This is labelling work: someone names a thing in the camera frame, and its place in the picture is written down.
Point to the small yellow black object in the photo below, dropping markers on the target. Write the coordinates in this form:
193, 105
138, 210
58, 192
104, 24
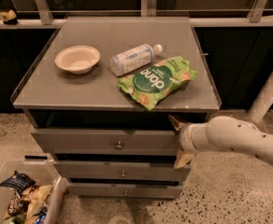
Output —
8, 16

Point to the grey middle drawer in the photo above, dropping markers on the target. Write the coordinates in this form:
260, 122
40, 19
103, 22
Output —
121, 170

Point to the clear plastic water bottle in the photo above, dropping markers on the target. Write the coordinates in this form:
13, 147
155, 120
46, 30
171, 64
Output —
132, 59

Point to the yellow chip bag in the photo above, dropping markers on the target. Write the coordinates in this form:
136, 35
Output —
36, 197

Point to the green snack bag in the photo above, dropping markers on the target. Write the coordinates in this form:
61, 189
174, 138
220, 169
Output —
151, 85

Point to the grey drawer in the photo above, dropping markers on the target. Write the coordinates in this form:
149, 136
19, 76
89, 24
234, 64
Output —
121, 170
125, 190
110, 142

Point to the white paper bowl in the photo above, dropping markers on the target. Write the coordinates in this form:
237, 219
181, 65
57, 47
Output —
77, 60

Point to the grey top drawer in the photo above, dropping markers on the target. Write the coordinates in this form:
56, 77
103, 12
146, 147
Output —
110, 142

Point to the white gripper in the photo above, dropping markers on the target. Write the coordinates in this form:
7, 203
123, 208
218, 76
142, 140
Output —
185, 138

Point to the metal railing frame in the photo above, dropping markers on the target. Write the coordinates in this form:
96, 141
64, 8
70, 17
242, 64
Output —
199, 13

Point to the brown snack bag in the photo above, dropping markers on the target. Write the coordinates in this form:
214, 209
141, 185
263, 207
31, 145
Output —
16, 206

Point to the dark blue snack bag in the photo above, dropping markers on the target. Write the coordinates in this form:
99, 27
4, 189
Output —
19, 182

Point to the clear plastic storage bin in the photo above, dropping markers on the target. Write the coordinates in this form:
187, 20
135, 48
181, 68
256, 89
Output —
44, 173

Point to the grey drawer cabinet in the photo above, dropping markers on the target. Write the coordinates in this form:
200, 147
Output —
52, 98

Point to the grey bottom drawer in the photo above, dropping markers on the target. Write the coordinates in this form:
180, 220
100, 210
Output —
125, 190

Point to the white diagonal pole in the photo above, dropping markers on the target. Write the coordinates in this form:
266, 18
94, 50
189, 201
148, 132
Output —
263, 101

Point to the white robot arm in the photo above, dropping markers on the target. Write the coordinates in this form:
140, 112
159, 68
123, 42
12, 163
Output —
221, 134

